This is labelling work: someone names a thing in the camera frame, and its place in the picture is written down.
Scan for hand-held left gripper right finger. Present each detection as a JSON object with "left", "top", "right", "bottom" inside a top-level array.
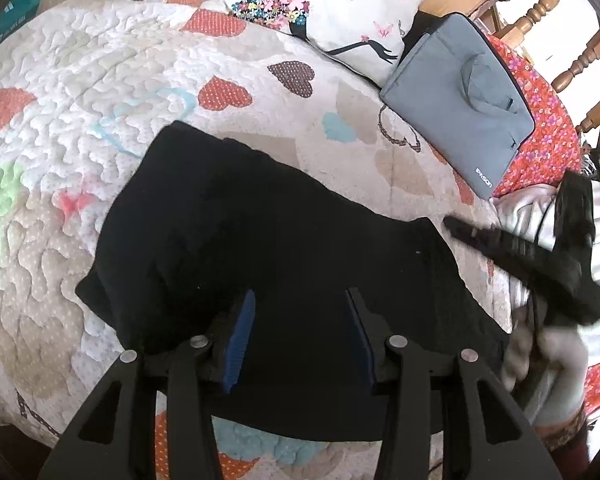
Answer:
[{"left": 345, "top": 287, "right": 566, "bottom": 480}]

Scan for teal packet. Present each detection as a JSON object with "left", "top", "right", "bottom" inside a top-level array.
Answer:
[{"left": 0, "top": 0, "right": 43, "bottom": 60}]

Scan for white cloth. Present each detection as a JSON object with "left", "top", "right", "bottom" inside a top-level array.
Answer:
[{"left": 490, "top": 177, "right": 600, "bottom": 428}]

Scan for heart print quilt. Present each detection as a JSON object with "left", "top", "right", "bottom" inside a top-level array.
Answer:
[{"left": 0, "top": 0, "right": 512, "bottom": 480}]

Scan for wooden chair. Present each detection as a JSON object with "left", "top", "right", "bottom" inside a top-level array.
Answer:
[{"left": 485, "top": 0, "right": 600, "bottom": 150}]

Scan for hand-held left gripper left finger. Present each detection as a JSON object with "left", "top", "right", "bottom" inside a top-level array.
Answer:
[{"left": 36, "top": 288, "right": 257, "bottom": 480}]

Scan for grey laptop bag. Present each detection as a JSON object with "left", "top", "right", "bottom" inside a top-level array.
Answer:
[{"left": 379, "top": 12, "right": 536, "bottom": 200}]

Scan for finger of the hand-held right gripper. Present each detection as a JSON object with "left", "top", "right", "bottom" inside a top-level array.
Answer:
[{"left": 443, "top": 215, "right": 536, "bottom": 286}]

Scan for black pants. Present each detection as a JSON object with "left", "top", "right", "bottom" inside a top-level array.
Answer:
[{"left": 75, "top": 121, "right": 512, "bottom": 442}]

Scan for floral silhouette print pillow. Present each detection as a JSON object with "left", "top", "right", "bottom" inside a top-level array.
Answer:
[{"left": 211, "top": 0, "right": 441, "bottom": 87}]

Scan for red floral cloth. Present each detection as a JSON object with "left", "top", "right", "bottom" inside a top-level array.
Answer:
[{"left": 485, "top": 30, "right": 600, "bottom": 417}]

